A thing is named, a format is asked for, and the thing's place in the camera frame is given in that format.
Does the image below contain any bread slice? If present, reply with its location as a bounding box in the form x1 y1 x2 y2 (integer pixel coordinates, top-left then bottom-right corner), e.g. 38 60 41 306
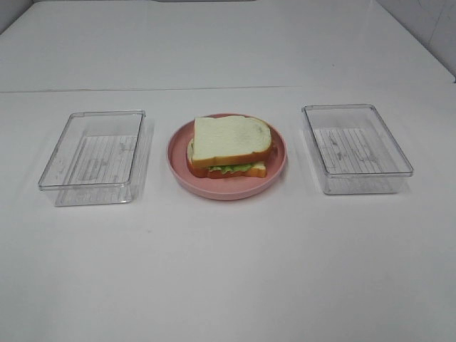
192 115 272 167
187 139 266 179

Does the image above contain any green lettuce leaf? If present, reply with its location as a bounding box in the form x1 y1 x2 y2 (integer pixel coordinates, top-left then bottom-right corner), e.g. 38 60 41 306
207 163 255 175

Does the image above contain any right clear plastic tray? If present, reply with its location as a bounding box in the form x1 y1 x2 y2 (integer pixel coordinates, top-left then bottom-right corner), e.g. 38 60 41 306
301 104 414 195

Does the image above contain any pink round plate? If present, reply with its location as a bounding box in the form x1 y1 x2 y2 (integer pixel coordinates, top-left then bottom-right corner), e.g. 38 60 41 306
167 113 286 200

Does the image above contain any left clear plastic tray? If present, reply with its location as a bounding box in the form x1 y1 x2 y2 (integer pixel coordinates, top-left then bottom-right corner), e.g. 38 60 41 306
38 110 153 207

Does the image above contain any clear plastic tray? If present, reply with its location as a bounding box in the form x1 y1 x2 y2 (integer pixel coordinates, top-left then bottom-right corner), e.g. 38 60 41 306
38 110 153 207
301 104 414 195

